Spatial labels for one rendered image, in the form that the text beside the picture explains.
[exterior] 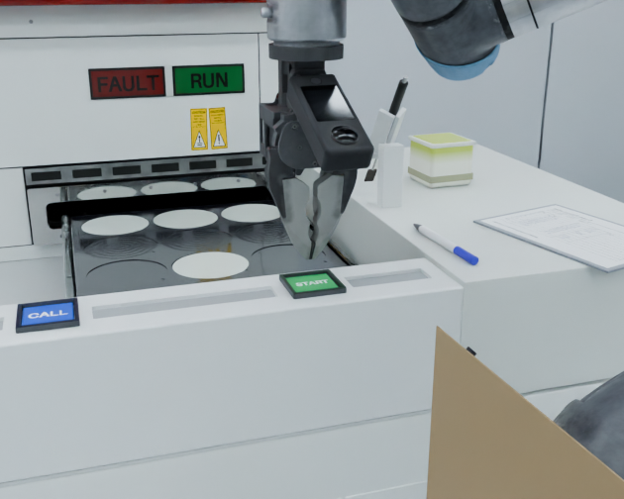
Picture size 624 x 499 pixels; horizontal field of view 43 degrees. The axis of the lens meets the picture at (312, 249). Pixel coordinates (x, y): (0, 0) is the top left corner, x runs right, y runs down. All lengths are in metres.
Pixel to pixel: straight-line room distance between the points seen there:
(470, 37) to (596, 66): 2.74
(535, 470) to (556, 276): 0.42
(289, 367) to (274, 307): 0.07
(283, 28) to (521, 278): 0.36
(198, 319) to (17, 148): 0.65
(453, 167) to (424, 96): 1.94
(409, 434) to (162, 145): 0.68
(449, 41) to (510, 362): 0.36
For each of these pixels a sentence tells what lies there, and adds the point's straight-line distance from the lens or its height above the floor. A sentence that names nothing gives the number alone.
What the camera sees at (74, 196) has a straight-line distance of 1.33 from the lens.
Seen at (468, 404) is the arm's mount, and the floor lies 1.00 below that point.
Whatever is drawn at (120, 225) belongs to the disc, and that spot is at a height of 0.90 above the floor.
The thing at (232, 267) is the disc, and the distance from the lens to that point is 1.04.
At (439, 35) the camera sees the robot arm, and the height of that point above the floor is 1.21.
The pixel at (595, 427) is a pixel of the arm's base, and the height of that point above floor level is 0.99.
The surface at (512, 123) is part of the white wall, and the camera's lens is 3.33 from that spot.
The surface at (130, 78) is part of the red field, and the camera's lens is 1.31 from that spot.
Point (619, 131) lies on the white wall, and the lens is 3.64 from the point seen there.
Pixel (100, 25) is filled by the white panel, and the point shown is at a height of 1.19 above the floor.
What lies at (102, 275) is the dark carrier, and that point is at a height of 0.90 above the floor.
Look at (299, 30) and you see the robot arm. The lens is 0.74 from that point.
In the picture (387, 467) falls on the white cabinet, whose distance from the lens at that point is 0.90.
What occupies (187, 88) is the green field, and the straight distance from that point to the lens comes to 1.32.
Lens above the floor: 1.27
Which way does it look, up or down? 20 degrees down
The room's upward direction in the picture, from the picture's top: straight up
